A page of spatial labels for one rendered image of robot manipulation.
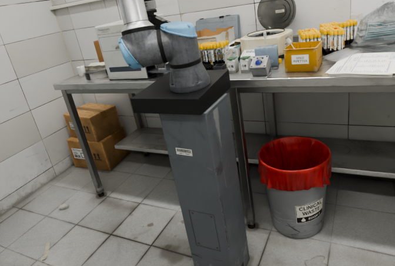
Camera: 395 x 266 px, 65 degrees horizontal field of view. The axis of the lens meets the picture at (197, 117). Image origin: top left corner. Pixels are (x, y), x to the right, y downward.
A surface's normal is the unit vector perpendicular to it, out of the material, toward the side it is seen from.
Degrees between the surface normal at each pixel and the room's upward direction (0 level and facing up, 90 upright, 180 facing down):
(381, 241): 0
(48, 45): 90
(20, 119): 90
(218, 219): 90
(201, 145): 90
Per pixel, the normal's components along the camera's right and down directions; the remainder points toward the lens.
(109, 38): -0.44, 0.41
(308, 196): 0.18, 0.40
